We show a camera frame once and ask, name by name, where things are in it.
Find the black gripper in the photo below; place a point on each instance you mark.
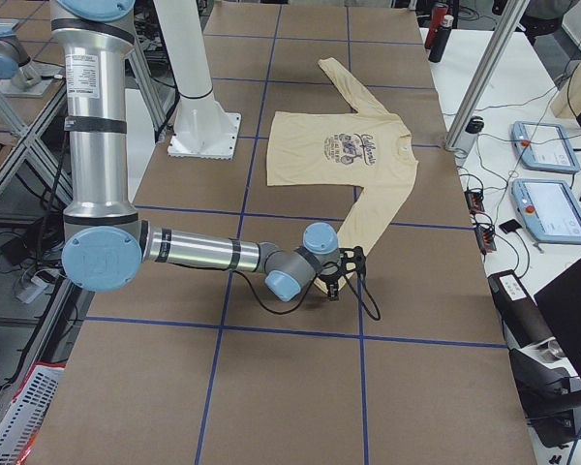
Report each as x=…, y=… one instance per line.
x=328, y=279

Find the cream long-sleeve graphic shirt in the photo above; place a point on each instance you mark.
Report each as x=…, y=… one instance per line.
x=370, y=148

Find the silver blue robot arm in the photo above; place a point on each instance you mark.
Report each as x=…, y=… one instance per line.
x=106, y=242

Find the black label printer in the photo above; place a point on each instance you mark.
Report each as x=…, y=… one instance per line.
x=518, y=309

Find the white central column base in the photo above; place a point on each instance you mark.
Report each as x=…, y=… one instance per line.
x=201, y=128

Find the near teach pendant tablet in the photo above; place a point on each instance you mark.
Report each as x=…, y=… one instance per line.
x=548, y=210

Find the teach pendant tablet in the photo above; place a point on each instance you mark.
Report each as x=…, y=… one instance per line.
x=544, y=147
x=548, y=210

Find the brown paper table cover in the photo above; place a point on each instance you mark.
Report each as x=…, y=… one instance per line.
x=183, y=366

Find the black monitor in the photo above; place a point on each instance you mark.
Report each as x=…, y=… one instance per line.
x=559, y=303

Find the far teach pendant tablet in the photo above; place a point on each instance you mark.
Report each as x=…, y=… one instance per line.
x=544, y=147

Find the black drink bottle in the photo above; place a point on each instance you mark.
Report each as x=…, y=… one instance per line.
x=441, y=38

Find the red drink bottle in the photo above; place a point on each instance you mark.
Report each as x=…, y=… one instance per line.
x=439, y=10

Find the white perforated basket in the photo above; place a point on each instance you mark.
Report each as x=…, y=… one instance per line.
x=27, y=410

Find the aluminium frame post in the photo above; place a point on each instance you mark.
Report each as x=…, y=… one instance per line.
x=488, y=63

